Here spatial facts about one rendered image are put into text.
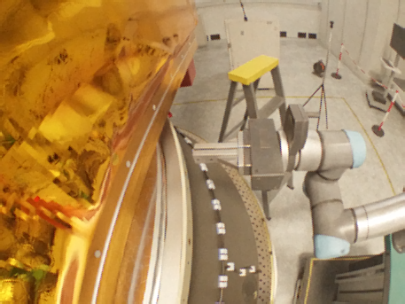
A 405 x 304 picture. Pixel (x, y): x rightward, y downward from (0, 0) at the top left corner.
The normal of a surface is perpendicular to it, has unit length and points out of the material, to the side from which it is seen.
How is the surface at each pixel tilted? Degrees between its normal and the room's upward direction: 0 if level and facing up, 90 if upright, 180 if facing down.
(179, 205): 0
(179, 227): 0
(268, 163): 0
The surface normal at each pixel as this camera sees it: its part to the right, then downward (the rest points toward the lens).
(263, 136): -0.18, -0.64
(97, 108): 0.80, -0.42
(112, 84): 0.73, -0.24
